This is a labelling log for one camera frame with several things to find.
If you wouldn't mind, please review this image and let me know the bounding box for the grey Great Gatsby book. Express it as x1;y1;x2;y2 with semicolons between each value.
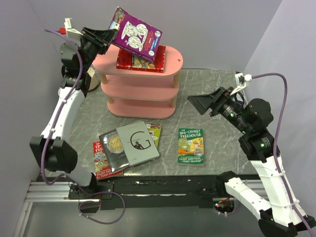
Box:
117;121;160;166

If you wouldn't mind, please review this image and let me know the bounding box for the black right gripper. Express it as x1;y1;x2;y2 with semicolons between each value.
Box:
187;86;251;134

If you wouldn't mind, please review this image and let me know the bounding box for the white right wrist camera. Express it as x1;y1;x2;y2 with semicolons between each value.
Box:
230;73;252;96

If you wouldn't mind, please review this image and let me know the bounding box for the purple 117-storey treehouse book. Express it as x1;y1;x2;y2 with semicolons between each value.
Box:
109;6;163;62

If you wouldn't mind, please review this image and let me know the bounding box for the red 156-storey treehouse book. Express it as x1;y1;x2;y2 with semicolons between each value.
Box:
116;45;166;73

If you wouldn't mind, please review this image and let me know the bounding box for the black Maugham book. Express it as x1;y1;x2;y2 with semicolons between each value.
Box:
99;129;129;173

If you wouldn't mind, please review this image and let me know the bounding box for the beige toilet paper roll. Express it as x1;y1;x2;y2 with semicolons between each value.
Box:
87;67;100;92

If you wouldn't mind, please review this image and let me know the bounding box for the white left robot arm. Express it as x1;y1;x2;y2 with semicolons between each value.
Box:
30;27;117;198

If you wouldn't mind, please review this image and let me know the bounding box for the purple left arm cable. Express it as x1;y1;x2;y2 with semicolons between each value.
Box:
39;29;83;186

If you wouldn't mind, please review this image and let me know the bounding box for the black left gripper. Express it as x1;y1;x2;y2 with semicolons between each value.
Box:
79;26;118;73

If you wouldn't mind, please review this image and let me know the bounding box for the red 13-storey treehouse book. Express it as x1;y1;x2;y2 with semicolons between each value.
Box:
93;141;123;180

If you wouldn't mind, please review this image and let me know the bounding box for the lime green treehouse book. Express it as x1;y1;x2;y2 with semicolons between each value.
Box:
145;122;162;147

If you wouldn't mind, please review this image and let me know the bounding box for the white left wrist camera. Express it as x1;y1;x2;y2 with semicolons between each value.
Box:
59;18;82;41

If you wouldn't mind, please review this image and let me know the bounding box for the green 104-storey treehouse book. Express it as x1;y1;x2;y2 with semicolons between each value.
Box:
177;128;205;166

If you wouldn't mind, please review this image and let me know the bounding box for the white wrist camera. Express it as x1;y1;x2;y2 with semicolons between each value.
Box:
230;73;252;96
59;18;82;41

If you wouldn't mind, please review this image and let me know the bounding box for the pink three-tier shelf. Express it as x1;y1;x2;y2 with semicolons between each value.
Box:
93;45;183;119

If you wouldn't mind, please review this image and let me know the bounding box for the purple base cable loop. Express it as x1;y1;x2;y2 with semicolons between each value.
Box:
78;191;126;226

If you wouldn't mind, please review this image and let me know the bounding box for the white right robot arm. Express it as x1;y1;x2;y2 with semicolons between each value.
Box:
187;87;316;237

